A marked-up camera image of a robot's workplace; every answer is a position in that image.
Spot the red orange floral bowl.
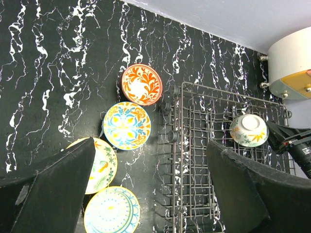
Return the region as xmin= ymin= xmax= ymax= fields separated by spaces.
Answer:
xmin=121 ymin=64 xmax=163 ymax=106

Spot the round white drawer cabinet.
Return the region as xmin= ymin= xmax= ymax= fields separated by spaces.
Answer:
xmin=259 ymin=27 xmax=311 ymax=100

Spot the orange star leaf bowl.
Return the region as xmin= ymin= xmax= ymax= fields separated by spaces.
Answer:
xmin=66 ymin=137 xmax=118 ymax=195

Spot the orange green leaf bowl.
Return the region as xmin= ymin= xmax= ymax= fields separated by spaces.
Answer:
xmin=229 ymin=114 xmax=269 ymax=148

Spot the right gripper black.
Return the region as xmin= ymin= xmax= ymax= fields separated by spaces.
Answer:
xmin=266 ymin=121 xmax=311 ymax=179

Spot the teal yellow sun bowl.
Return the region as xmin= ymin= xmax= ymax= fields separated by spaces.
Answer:
xmin=84 ymin=186 xmax=140 ymax=233

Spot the blue yellow floral bowl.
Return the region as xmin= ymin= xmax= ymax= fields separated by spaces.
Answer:
xmin=100 ymin=101 xmax=151 ymax=150

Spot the dark wire dish rack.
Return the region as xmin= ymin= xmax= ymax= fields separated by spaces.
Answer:
xmin=157 ymin=82 xmax=295 ymax=233

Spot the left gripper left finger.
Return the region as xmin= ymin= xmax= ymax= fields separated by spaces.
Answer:
xmin=0 ymin=137 xmax=95 ymax=233

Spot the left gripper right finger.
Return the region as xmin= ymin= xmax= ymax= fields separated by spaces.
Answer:
xmin=207 ymin=141 xmax=311 ymax=233

